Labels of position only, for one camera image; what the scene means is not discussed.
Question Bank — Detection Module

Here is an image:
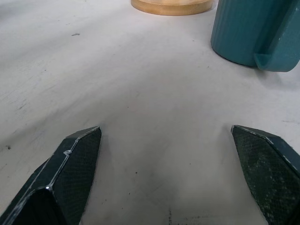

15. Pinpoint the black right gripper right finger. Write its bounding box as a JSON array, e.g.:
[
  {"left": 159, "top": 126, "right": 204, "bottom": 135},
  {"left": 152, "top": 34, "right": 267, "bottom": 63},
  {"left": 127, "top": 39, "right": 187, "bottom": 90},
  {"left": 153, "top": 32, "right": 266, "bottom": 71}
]
[{"left": 231, "top": 125, "right": 300, "bottom": 225}]

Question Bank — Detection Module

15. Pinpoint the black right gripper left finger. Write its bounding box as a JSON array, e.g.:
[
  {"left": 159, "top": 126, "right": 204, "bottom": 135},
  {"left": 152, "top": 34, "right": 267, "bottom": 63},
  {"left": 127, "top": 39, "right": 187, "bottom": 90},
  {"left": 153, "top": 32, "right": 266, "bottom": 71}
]
[{"left": 0, "top": 126, "right": 103, "bottom": 225}]

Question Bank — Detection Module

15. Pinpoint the teal ribbed mug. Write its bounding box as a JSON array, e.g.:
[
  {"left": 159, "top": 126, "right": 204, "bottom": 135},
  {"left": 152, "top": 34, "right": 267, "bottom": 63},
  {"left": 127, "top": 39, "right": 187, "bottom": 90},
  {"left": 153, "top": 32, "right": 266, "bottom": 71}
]
[{"left": 210, "top": 0, "right": 300, "bottom": 73}]

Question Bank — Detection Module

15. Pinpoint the round wooden base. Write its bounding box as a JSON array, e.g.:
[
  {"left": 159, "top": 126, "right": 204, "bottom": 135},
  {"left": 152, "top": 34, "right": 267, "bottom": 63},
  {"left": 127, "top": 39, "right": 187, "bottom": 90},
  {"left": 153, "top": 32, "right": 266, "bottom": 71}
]
[{"left": 130, "top": 0, "right": 213, "bottom": 16}]

